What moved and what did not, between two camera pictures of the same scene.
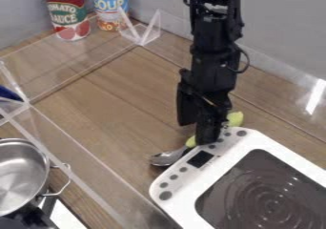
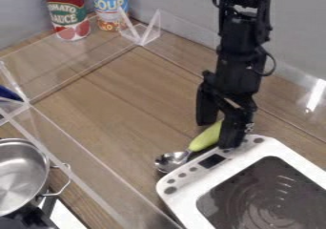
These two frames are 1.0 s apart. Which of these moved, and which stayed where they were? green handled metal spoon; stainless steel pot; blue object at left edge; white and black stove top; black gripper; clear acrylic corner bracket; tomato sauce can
Moved: green handled metal spoon; black gripper; white and black stove top
Stayed: tomato sauce can; blue object at left edge; stainless steel pot; clear acrylic corner bracket
